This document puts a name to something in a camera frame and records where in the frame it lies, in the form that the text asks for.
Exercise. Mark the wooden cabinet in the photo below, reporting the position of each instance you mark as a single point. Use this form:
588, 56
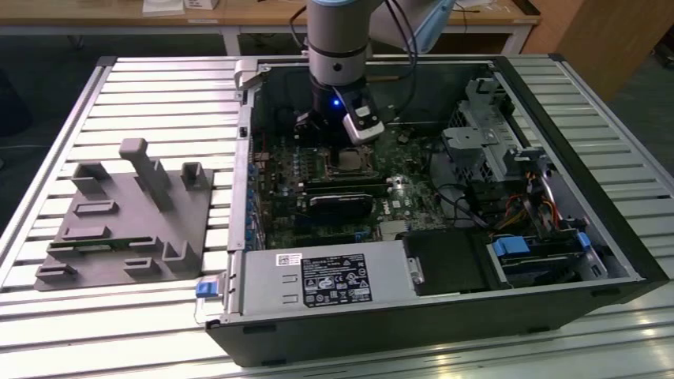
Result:
605, 39

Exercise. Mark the blue plastic clip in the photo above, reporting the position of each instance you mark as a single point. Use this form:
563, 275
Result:
582, 241

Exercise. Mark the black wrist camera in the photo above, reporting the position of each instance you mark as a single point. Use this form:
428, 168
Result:
307, 123

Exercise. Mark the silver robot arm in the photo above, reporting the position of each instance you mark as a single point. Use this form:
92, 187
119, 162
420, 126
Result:
336, 47

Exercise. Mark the green motherboard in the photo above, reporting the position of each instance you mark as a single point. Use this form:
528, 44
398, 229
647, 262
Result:
410, 205

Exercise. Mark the grey metal disk cage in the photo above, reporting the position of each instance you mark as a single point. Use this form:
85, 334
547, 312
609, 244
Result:
463, 138

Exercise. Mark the silver white wrist camera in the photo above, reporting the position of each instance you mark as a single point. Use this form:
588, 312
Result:
363, 122

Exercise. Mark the grey metal case bracket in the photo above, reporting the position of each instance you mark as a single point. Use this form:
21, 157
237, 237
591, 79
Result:
247, 73

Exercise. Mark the hard disk in blue carrier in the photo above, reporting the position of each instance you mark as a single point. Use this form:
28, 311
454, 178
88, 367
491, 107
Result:
510, 245

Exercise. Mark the grey power supply with label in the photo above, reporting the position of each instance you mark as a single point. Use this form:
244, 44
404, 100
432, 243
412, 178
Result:
274, 284

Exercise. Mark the blue case latch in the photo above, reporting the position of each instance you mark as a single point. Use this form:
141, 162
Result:
207, 288

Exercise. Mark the black CPU socket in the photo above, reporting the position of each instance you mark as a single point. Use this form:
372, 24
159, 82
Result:
327, 174

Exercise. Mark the black drive bay cover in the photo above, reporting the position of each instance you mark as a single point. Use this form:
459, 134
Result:
447, 256

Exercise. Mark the grey parts rack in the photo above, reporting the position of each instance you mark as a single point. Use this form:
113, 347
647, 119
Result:
131, 221

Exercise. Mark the silver square CPU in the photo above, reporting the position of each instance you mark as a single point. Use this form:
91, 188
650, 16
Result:
351, 158

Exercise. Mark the wooden desk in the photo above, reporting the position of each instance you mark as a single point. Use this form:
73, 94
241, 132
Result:
105, 17

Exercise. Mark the black open PC case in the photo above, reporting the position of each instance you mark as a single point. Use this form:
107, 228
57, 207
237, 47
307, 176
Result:
368, 335

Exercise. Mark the silver finned heat sink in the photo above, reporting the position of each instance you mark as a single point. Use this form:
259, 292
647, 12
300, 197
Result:
394, 229

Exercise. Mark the white box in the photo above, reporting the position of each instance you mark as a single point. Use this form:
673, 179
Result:
163, 7

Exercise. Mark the black graphics card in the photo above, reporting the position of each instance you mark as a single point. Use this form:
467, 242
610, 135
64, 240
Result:
339, 203

